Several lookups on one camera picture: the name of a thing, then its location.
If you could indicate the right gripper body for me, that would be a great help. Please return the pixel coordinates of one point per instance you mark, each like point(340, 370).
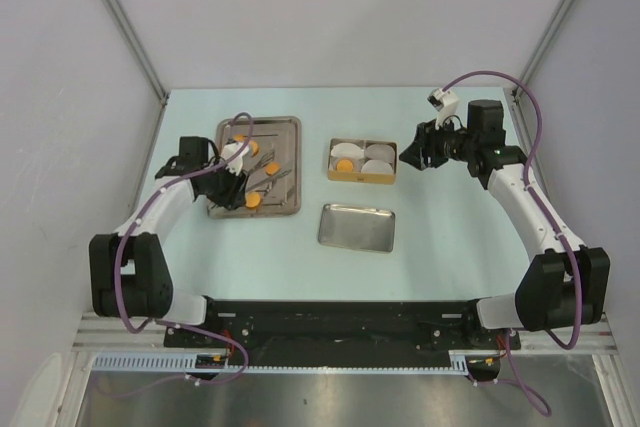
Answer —
point(445, 144)

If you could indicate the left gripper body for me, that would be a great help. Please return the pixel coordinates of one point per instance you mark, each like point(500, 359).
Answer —
point(223, 188)

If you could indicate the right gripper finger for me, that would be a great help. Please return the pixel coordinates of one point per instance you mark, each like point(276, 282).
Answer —
point(412, 156)
point(417, 142)

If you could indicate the steel tongs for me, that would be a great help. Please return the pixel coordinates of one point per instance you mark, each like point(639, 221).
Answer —
point(275, 190)

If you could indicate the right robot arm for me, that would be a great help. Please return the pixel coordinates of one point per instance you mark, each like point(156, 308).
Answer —
point(565, 284)

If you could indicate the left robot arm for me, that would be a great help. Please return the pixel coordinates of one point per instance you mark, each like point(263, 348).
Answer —
point(129, 273)

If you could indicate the white paper cup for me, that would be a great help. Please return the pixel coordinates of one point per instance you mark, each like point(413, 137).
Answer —
point(381, 152)
point(357, 164)
point(377, 167)
point(347, 150)

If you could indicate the gold cookie tin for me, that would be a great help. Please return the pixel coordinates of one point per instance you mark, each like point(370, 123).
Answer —
point(360, 177)

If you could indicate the steel baking tray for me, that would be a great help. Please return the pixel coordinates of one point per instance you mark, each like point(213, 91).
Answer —
point(281, 134)

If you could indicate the steel tin lid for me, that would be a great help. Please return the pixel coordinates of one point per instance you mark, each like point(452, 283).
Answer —
point(357, 228)

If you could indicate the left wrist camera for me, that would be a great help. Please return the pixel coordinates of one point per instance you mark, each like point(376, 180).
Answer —
point(233, 154)

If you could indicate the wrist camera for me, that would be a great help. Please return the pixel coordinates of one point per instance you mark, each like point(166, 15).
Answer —
point(445, 103)
point(233, 154)

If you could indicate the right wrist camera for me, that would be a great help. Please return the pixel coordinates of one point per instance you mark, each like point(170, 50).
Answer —
point(445, 103)

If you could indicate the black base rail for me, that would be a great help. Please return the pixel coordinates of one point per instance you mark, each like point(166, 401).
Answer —
point(351, 333)

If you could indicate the white cable duct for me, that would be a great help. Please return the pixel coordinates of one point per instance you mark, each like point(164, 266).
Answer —
point(445, 363)

